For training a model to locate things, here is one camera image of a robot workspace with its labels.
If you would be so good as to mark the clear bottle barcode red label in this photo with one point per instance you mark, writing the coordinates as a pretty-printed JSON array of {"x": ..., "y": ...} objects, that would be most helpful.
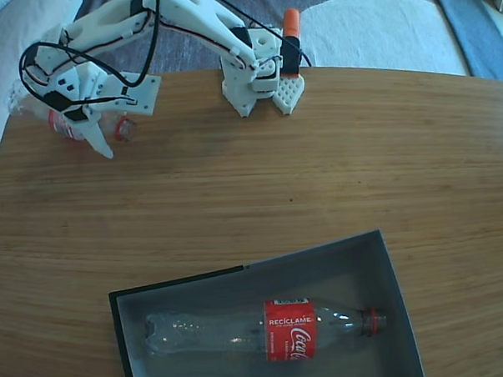
[{"x": 125, "y": 129}]

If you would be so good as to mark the clear bottle Coca-Cola red label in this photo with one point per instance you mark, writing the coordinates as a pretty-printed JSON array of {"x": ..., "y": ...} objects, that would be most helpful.
[{"x": 289, "y": 333}]

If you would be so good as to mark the grey cardboard box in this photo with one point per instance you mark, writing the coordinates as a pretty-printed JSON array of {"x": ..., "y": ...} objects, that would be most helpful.
[{"x": 197, "y": 295}]

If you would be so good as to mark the white cushion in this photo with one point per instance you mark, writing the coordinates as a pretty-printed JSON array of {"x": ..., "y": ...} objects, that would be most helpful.
[{"x": 2, "y": 32}]

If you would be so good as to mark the grey textured rug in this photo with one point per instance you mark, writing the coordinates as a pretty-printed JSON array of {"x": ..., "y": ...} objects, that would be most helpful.
[{"x": 187, "y": 53}]

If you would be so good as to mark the orange black table clamp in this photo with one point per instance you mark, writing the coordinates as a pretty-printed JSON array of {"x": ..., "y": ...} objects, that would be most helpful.
[{"x": 292, "y": 21}]

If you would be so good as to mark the white cloth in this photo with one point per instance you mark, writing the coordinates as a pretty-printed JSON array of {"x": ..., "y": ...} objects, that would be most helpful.
[{"x": 395, "y": 32}]

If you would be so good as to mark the blue cloth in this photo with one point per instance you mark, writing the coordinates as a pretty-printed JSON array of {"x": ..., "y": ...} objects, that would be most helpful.
[{"x": 479, "y": 41}]

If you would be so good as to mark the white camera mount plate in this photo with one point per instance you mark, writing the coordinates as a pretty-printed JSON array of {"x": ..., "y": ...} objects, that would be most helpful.
[{"x": 145, "y": 99}]

